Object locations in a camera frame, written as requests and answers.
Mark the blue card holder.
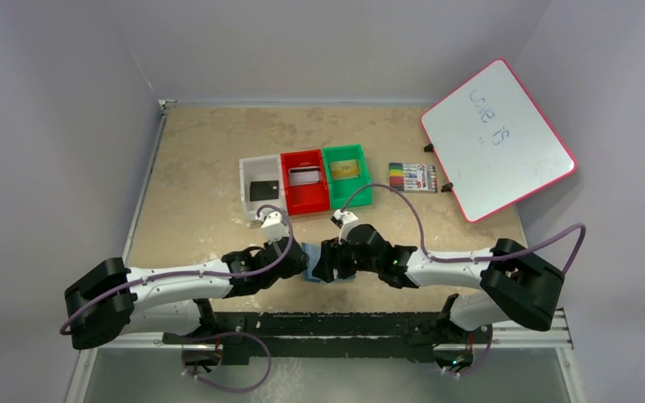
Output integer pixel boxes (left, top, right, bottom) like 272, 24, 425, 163
301, 243, 356, 284

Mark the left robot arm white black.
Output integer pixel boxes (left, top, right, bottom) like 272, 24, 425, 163
60, 237, 309, 350

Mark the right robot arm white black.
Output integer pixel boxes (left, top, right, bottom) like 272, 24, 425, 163
312, 224, 565, 332

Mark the black card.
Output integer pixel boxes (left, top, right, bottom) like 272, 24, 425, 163
249, 181, 280, 202

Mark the gold card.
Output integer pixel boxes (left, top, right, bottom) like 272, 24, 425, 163
328, 160, 360, 181

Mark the white grey card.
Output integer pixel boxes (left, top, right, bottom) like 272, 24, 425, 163
288, 167, 321, 186

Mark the red plastic bin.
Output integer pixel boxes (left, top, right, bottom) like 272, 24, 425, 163
281, 149, 330, 215

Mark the green plastic bin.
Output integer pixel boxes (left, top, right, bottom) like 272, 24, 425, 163
322, 144, 371, 210

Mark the marker pen pack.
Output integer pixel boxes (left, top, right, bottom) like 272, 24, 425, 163
389, 162, 438, 192

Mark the white plastic bin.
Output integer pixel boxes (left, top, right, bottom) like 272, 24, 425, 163
239, 154, 287, 221

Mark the black whiteboard clip lower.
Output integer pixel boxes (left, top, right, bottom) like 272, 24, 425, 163
439, 182, 454, 192

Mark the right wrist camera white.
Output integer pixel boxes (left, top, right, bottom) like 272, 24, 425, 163
330, 209, 359, 230

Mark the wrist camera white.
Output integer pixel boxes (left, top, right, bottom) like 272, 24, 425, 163
330, 209, 359, 230
260, 210, 290, 243

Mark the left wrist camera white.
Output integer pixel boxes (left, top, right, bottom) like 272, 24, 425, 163
260, 210, 290, 243

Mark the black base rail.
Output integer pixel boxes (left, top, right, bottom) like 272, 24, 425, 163
163, 311, 491, 365

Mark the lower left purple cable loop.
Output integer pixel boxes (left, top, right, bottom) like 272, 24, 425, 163
180, 332, 272, 395

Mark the purple cable loop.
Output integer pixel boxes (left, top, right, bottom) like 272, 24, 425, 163
180, 332, 272, 395
440, 325, 495, 379

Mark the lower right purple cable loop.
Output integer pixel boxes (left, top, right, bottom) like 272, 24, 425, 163
440, 325, 495, 379

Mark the whiteboard with pink frame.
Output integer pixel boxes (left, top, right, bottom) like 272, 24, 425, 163
421, 59, 576, 222

